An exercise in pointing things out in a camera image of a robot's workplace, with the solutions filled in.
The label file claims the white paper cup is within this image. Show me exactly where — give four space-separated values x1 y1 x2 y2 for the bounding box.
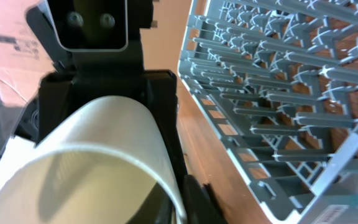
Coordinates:
0 96 188 223

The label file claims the grey dishwasher rack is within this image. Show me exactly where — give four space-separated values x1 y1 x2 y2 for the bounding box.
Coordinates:
178 0 358 223

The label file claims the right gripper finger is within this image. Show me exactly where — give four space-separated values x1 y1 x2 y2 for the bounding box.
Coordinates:
178 172 227 224

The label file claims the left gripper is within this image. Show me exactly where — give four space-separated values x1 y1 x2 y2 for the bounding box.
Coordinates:
15 0 179 172

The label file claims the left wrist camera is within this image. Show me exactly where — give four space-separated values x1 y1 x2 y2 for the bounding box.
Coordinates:
46 0 128 52

